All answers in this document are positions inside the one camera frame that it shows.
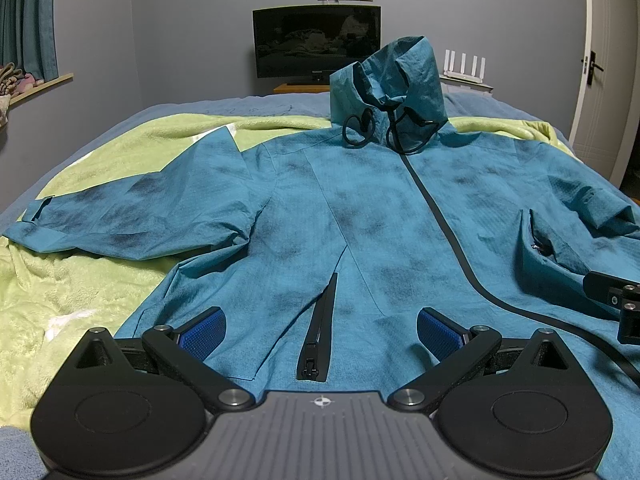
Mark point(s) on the black flat monitor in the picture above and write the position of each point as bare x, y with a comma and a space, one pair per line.
315, 40

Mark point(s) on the clothes pile on sill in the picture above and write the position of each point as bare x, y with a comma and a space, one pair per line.
13, 82

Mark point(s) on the wooden window sill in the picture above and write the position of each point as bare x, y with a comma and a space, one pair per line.
41, 88

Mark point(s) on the black door handle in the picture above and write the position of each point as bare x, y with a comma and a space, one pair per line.
590, 66

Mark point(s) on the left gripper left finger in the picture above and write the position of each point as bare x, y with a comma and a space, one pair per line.
130, 407

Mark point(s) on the orange wooden desk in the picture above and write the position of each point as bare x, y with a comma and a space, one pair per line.
301, 88

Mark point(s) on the teal curtain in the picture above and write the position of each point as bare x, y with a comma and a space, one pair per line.
27, 37

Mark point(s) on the teal hooded jacket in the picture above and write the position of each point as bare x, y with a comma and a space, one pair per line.
395, 209

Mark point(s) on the light green fleece blanket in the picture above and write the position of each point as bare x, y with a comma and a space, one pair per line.
48, 300

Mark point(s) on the white door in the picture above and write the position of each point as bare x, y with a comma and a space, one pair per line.
606, 116

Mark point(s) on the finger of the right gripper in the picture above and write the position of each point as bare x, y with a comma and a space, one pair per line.
620, 294

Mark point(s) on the white wifi router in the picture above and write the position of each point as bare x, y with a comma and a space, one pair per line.
466, 71

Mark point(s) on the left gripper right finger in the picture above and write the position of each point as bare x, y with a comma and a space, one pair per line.
510, 407

